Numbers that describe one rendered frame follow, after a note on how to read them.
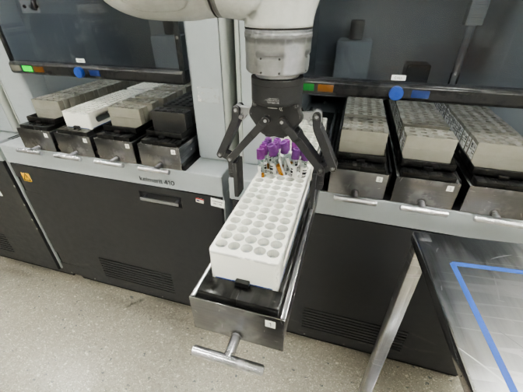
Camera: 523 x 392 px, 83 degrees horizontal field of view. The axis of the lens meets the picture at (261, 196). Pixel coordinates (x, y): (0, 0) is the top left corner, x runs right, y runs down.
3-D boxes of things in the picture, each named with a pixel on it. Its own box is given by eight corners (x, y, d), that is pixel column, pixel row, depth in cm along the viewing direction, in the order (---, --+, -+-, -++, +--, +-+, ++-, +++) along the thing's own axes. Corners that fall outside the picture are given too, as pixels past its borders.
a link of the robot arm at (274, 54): (307, 31, 34) (303, 84, 38) (317, 26, 42) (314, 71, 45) (233, 29, 37) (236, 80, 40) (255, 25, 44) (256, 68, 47)
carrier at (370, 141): (383, 152, 77) (388, 131, 74) (384, 156, 75) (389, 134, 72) (338, 148, 80) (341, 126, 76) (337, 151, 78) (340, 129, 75)
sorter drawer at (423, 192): (378, 117, 128) (383, 96, 124) (412, 120, 125) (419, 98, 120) (390, 211, 70) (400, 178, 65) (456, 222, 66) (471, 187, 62)
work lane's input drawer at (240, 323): (288, 149, 100) (289, 123, 95) (330, 154, 97) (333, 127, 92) (179, 355, 41) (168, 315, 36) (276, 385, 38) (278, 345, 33)
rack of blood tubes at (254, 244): (265, 183, 67) (265, 158, 64) (309, 189, 65) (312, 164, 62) (211, 281, 43) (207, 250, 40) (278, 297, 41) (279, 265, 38)
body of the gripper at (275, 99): (240, 77, 40) (243, 141, 45) (302, 81, 38) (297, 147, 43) (256, 67, 46) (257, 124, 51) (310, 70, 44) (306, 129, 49)
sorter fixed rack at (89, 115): (126, 105, 120) (122, 89, 117) (148, 106, 118) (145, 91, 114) (67, 130, 96) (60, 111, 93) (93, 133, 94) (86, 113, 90)
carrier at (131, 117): (147, 126, 94) (142, 107, 90) (143, 128, 92) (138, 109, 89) (115, 123, 96) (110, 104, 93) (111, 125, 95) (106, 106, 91)
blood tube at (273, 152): (289, 190, 60) (273, 147, 53) (282, 190, 61) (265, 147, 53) (291, 185, 61) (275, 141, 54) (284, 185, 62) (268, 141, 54)
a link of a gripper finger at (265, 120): (271, 122, 44) (265, 115, 44) (229, 166, 51) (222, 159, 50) (277, 113, 47) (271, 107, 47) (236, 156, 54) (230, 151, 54)
